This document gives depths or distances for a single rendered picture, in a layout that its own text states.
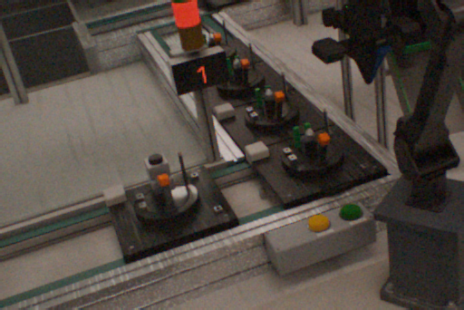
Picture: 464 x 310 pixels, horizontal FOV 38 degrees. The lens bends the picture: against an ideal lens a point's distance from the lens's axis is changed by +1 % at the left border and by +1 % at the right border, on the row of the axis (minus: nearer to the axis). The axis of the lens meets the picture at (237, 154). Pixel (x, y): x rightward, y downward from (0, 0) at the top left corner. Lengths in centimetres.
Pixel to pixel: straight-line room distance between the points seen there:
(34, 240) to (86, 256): 13
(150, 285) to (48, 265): 27
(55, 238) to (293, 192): 54
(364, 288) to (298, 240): 16
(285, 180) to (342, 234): 21
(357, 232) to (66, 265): 60
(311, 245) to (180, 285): 27
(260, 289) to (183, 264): 16
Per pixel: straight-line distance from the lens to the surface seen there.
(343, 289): 135
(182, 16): 141
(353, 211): 135
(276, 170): 151
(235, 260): 136
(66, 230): 155
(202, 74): 145
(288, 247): 130
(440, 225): 117
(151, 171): 139
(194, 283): 136
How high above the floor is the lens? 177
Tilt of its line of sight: 30 degrees down
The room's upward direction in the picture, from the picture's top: 11 degrees counter-clockwise
